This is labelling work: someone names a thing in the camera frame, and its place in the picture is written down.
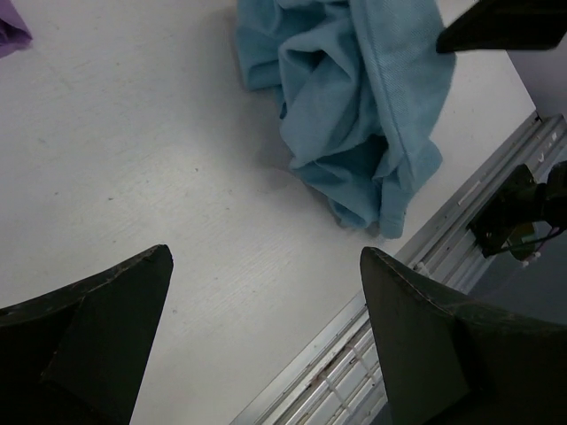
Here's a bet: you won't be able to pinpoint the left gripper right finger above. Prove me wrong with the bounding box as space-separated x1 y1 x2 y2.
360 247 566 424

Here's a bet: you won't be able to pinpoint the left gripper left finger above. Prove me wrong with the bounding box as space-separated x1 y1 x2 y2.
1 244 173 424

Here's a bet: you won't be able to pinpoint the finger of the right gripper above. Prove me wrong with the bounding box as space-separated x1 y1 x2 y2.
436 0 566 53

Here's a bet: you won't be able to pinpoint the light blue trousers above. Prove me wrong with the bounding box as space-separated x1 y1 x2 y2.
236 1 455 239

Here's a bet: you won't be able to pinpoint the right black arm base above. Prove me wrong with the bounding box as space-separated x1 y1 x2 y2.
469 161 566 258

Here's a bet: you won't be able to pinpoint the folded purple trousers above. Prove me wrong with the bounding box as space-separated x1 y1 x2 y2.
0 0 33 58

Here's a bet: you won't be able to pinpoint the aluminium rail frame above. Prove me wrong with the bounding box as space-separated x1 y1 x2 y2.
236 115 566 424

